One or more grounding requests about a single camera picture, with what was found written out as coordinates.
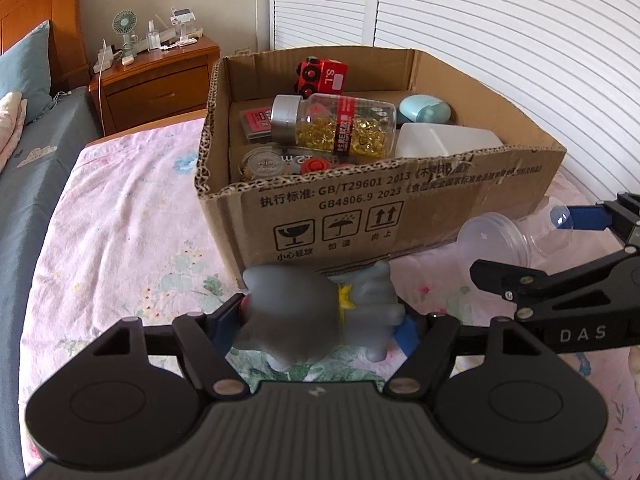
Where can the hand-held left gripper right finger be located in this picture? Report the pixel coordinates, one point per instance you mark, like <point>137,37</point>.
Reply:
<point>409,335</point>

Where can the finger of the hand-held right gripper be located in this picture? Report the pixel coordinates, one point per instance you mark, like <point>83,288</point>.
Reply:
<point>585,217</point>
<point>505,277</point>

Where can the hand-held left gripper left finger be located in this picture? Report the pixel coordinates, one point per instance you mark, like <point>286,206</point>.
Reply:
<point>226,320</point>

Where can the grey toy elephant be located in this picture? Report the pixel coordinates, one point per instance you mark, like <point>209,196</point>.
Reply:
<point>300,310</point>

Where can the brown cardboard box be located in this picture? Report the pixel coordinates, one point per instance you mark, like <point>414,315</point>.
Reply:
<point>350,230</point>

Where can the white translucent plastic container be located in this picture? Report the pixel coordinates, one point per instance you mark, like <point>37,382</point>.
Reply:
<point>445,140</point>

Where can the round gold tin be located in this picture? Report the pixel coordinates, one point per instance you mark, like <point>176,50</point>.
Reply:
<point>260,162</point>

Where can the black toy train red wheels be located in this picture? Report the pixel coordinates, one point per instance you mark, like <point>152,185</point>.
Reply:
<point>316,166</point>

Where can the teal egg-shaped case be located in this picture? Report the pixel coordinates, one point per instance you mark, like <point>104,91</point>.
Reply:
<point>425,110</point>

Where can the clear bottle of yellow capsules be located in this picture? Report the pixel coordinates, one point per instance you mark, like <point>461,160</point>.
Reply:
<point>332,122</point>

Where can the pink floral blanket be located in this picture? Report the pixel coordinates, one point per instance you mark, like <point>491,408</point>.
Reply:
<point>125,220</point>

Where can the red flat card box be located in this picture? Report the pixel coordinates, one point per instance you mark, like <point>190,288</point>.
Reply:
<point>255,121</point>

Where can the white louvred door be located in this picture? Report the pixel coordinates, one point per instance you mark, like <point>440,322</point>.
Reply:
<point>500,35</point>
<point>320,5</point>

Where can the blue-grey bed sheet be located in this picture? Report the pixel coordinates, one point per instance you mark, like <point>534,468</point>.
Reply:
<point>30,220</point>

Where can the wooden nightstand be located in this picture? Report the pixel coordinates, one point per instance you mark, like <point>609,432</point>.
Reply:
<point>155,87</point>

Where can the white power strip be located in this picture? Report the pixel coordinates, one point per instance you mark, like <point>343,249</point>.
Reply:
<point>104,60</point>

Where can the pink folded cloth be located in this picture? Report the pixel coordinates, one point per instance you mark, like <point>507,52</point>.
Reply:
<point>10,127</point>

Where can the clear phone stand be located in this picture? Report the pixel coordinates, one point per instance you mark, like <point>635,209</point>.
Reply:
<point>182,22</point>

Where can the small green desk fan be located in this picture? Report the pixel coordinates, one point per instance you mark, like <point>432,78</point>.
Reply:
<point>122,27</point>

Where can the blue pillow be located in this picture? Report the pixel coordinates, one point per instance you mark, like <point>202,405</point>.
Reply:
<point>25,70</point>

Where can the wooden bed headboard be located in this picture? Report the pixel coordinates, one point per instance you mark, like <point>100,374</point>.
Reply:
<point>40,25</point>

